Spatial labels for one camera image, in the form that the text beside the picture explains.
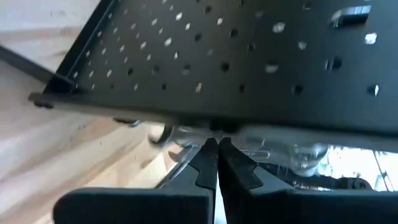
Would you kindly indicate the clear safety glasses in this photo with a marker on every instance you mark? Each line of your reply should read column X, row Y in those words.
column 280, row 146

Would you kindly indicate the black perforated pegboard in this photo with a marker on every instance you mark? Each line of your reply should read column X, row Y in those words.
column 217, row 102

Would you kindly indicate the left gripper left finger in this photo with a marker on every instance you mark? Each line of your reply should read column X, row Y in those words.
column 202, row 174

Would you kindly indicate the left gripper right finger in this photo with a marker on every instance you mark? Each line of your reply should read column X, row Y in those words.
column 239, row 174

